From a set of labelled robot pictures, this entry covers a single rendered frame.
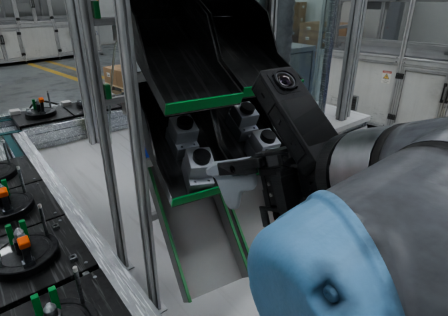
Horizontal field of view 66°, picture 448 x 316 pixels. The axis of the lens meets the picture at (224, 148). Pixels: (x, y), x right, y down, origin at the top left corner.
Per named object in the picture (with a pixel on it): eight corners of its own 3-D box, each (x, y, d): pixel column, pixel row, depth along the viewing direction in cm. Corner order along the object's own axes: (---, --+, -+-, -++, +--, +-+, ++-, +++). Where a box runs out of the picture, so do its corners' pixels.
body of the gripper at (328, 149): (257, 227, 38) (337, 247, 27) (241, 150, 38) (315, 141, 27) (310, 208, 42) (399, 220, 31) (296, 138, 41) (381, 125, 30)
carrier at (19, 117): (74, 119, 170) (70, 95, 165) (20, 131, 156) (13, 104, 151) (60, 108, 187) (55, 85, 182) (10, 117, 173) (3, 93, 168)
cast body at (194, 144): (197, 156, 66) (203, 130, 61) (176, 161, 64) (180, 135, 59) (181, 127, 71) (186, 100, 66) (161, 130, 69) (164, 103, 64)
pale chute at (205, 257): (243, 277, 70) (252, 276, 66) (183, 303, 64) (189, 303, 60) (199, 153, 78) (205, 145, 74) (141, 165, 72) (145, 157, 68)
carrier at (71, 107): (121, 110, 184) (119, 87, 179) (75, 119, 170) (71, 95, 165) (104, 100, 201) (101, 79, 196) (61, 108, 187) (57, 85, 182)
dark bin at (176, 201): (239, 189, 63) (249, 163, 58) (171, 208, 57) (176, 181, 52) (182, 94, 79) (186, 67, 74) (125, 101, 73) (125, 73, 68)
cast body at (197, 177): (212, 193, 61) (219, 168, 56) (187, 196, 59) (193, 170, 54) (201, 157, 66) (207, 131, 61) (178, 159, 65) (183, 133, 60)
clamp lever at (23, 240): (35, 261, 73) (30, 241, 68) (24, 266, 72) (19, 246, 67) (29, 248, 75) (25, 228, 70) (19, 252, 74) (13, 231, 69)
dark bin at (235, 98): (240, 105, 57) (252, 67, 52) (165, 117, 51) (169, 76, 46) (178, 19, 72) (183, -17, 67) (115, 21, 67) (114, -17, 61)
